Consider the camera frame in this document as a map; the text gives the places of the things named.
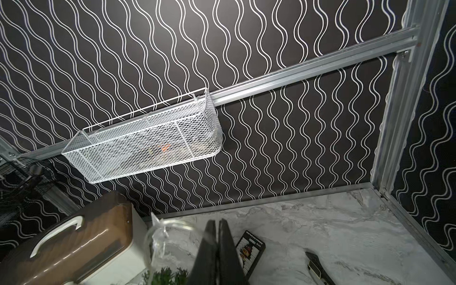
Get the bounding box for white brown storage box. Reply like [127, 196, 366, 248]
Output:
[1, 191, 147, 285]

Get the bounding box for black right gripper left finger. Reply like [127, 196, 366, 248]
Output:
[186, 220, 217, 285]

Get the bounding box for small green christmas tree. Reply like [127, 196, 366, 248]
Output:
[142, 267, 189, 285]

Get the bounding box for black charger board yellow connectors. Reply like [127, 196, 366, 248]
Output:
[236, 230, 266, 279]

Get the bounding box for grey black utility knife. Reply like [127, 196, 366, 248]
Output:
[305, 250, 335, 285]

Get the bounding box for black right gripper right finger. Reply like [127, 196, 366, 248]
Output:
[218, 219, 248, 285]

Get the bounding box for silver aluminium frame post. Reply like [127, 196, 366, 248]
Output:
[370, 1, 449, 195]

